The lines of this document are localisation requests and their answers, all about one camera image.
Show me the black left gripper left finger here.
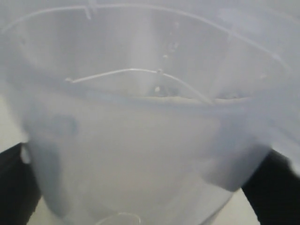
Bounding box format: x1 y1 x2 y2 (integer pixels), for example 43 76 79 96
0 143 41 225

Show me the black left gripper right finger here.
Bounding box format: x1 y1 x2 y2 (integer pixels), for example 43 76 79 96
242 151 300 225

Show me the clear plastic water pitcher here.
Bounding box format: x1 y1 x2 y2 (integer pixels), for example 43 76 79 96
0 0 300 225

